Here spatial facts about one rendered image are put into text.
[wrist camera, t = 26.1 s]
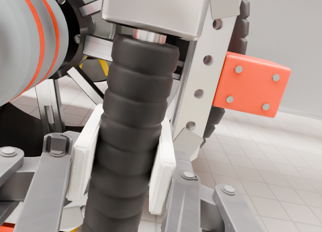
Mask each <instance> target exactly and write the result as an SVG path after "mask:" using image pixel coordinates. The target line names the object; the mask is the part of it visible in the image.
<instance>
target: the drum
mask: <svg viewBox="0 0 322 232"><path fill-rule="evenodd" d="M68 45H69V33H68V27H67V23H66V20H65V17H64V14H63V12H62V10H61V8H60V7H59V5H58V3H57V2H56V1H55V0H0V106H2V105H4V104H5V103H8V102H9V101H11V100H13V99H15V98H16V97H18V96H20V95H21V94H22V93H24V92H26V91H28V90H30V89H31V88H33V87H35V86H37V85H38V84H39V83H41V82H43V81H44V80H46V79H48V78H49V77H51V76H52V75H53V74H54V73H55V72H56V71H57V70H58V69H59V67H60V66H61V64H62V63H63V61H64V59H65V56H66V53H67V49H68Z"/></svg>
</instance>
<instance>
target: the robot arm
mask: <svg viewBox="0 0 322 232"><path fill-rule="evenodd" d="M102 106H103V104H99V105H97V106H96V108H95V110H94V111H93V113H92V115H91V117H90V118H89V120H88V122H87V124H86V125H85V127H84V129H83V131H82V132H81V133H79V132H73V131H67V132H65V133H49V134H46V135H45V136H44V143H43V152H42V155H41V156H39V157H24V151H23V150H21V149H19V148H16V147H2V148H0V226H1V225H2V224H3V223H4V222H5V221H6V220H7V218H8V217H9V216H10V215H11V214H12V212H13V211H14V210H15V209H16V208H17V206H18V205H19V203H20V200H24V203H23V206H22V208H21V211H20V214H19V216H18V219H17V222H16V224H15V226H14V229H13V232H59V229H60V224H61V218H62V212H63V207H64V201H65V194H66V191H67V194H66V198H67V199H68V200H70V201H76V202H79V200H82V197H83V194H84V191H85V189H86V186H87V183H88V181H89V178H90V175H91V173H92V168H93V163H94V160H95V151H96V145H97V140H98V137H99V127H100V126H99V124H100V118H101V114H102V113H103V112H104V110H103V108H102ZM161 125H162V130H161V136H160V138H159V142H158V144H157V145H156V154H155V159H154V163H153V166H152V168H151V175H150V179H149V212H150V213H151V214H155V215H161V214H164V210H165V206H166V211H165V214H164V218H163V222H162V225H161V232H200V228H201V229H202V232H265V231H264V230H263V228H262V226H261V224H260V223H259V221H258V220H257V218H256V216H255V215H254V213H253V212H252V210H251V208H250V207H249V205H248V204H247V202H246V200H245V199H244V197H243V195H242V194H241V192H240V191H239V190H238V189H236V188H235V187H233V186H231V185H227V184H218V185H216V186H215V190H214V189H211V188H208V187H206V186H204V185H202V184H201V180H200V177H199V176H198V175H196V174H195V173H194V171H193V168H192V165H191V162H190V157H189V155H188V154H187V153H186V152H184V151H177V150H174V149H173V141H172V135H171V129H170V123H169V119H168V117H166V116H165V118H164V120H163V121H162V122H161Z"/></svg>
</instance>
